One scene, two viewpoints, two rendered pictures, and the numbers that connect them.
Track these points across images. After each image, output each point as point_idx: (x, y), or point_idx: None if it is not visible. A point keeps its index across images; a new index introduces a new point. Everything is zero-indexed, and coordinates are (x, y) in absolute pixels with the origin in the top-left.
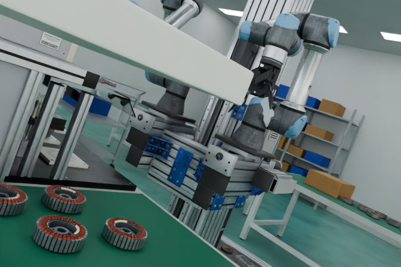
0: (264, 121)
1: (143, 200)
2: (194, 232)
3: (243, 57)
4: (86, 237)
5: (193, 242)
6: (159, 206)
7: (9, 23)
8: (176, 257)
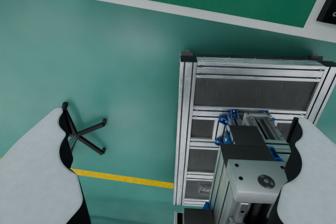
0: (59, 107)
1: (286, 5)
2: (185, 12)
3: None
4: None
5: None
6: (261, 24)
7: None
8: None
